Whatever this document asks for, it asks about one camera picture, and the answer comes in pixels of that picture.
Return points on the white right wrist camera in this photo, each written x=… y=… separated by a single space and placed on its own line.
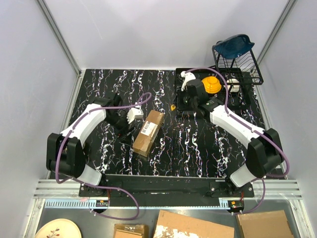
x=188 y=76

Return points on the yellow utility knife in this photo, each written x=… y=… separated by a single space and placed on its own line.
x=172 y=107

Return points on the cardboard box at corner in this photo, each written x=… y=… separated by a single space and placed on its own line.
x=273 y=224

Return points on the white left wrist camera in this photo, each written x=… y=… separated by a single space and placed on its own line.
x=134 y=114

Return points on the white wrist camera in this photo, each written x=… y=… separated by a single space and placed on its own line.
x=134 y=114
x=188 y=76

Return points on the flat cardboard sheet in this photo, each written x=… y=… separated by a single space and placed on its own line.
x=173 y=225

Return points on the black drain tray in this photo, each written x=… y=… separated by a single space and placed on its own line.
x=236 y=101

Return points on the yellow plastic cup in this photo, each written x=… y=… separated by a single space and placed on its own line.
x=211 y=84

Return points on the blue bowl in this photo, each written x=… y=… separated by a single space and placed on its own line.
x=235 y=46

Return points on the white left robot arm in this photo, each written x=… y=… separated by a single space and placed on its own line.
x=69 y=144

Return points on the small cardboard box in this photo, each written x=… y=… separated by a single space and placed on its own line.
x=131 y=231

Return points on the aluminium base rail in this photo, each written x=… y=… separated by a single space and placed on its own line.
x=129 y=192

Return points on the brown cardboard express box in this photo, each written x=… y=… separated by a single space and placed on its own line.
x=145 y=139

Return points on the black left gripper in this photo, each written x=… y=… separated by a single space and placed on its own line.
x=125 y=128

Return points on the white small cup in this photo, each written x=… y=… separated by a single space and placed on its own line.
x=233 y=85

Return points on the black wire dish rack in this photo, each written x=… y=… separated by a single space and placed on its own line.
x=244 y=68

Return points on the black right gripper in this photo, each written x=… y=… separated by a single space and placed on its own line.
x=181 y=105

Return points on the patterned ceramic plate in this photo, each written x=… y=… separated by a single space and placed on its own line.
x=59 y=228

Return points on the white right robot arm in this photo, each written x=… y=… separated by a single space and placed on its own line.
x=264 y=150

